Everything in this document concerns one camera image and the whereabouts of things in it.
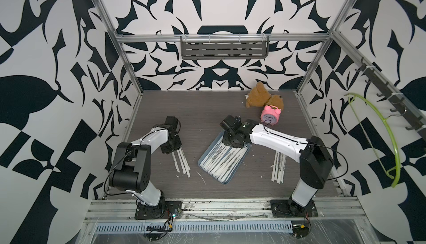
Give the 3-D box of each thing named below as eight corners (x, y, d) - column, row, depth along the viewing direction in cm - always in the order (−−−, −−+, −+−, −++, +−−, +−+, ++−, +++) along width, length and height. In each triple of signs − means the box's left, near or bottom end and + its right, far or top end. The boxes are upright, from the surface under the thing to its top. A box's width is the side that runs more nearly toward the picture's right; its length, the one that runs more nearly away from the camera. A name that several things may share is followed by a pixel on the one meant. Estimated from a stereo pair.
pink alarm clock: (259, 120, 105) (263, 111, 97) (261, 113, 108) (265, 103, 101) (275, 125, 103) (280, 116, 95) (276, 118, 106) (281, 108, 99)
